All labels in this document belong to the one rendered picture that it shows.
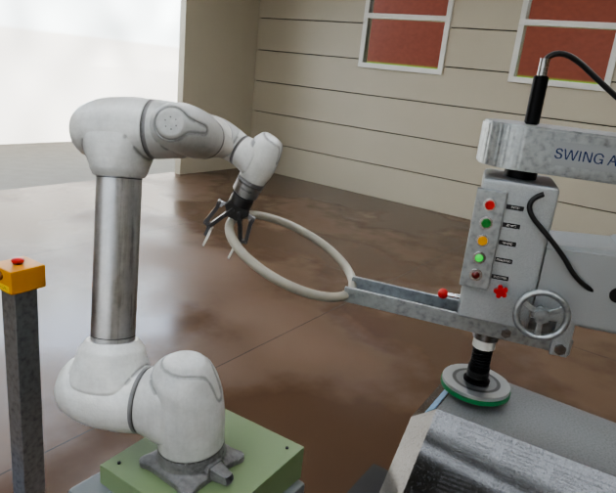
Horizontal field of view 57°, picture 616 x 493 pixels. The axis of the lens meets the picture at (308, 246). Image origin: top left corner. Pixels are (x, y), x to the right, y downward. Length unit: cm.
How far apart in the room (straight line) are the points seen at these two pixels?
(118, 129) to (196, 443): 70
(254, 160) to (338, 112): 741
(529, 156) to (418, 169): 691
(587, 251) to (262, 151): 97
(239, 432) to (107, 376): 38
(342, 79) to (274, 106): 141
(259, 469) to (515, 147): 105
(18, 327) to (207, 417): 97
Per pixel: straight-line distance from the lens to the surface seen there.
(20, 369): 219
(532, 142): 164
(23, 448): 236
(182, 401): 129
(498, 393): 192
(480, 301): 174
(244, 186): 181
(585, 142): 166
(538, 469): 183
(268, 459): 146
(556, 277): 173
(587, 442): 194
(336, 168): 921
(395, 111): 867
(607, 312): 178
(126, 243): 134
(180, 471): 139
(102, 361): 136
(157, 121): 124
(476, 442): 184
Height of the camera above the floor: 178
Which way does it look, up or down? 17 degrees down
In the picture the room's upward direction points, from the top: 6 degrees clockwise
